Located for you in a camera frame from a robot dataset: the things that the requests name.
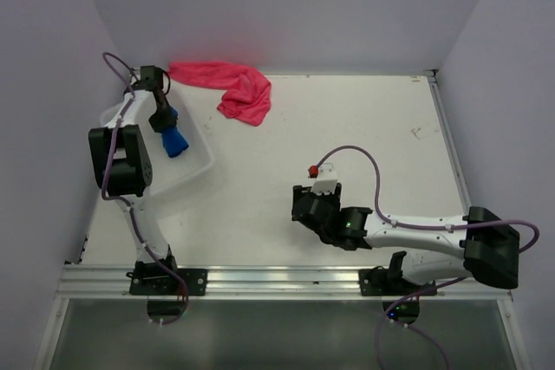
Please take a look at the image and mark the blue towel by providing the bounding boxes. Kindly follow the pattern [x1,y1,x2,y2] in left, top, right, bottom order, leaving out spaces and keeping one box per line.
[160,107,189,158]

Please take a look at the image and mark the pink towel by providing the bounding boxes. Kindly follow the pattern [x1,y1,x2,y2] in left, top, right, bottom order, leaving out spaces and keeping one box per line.
[168,62,272,127]

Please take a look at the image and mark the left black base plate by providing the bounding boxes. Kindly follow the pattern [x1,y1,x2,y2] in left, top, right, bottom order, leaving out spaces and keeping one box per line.
[126,268,208,296]

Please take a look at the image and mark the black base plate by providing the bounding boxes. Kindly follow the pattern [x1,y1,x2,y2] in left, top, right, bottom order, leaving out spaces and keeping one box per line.
[126,268,208,296]
[358,266,437,296]

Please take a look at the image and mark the right aluminium rail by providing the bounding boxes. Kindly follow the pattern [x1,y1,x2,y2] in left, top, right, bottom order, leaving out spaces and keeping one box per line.
[423,70,472,211]

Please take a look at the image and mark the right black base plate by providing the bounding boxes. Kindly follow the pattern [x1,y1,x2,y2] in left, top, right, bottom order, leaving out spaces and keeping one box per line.
[358,266,437,296]

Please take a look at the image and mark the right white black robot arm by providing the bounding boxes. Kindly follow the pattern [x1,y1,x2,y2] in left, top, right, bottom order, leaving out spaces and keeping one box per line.
[291,185,520,295]

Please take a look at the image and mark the front aluminium rail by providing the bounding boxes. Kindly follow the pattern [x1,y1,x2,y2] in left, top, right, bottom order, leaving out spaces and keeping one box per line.
[55,263,513,302]

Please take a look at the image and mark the aluminium rail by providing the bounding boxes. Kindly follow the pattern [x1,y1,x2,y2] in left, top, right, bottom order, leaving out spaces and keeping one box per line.
[423,70,472,211]
[55,263,513,302]

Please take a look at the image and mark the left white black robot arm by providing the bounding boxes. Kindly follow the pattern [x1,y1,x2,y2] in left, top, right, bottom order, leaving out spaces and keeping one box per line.
[88,66,188,295]

